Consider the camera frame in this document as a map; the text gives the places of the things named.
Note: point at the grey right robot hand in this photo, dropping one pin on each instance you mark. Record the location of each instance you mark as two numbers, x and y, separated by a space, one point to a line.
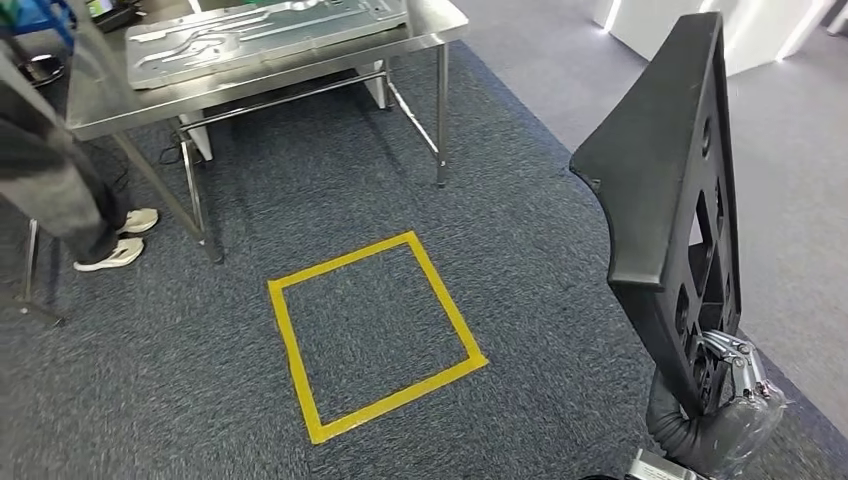
748 424

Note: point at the stainless steel workbench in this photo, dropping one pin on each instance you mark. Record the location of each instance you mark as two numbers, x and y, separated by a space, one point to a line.
430 23

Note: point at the yellow floor tape square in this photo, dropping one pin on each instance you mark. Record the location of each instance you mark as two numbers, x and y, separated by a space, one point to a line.
291 358

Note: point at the stamped grey metal plate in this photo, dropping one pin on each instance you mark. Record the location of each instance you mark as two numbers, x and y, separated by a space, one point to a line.
265 40

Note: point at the steel side table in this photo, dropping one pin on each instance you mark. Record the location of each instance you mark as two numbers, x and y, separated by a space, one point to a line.
28 265

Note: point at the person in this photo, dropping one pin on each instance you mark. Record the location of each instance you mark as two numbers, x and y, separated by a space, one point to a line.
40 172

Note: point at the blue metal cart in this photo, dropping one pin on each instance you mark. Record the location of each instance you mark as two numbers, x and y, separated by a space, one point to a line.
60 20

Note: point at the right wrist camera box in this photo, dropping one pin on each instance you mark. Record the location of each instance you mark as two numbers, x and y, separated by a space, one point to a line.
656 467

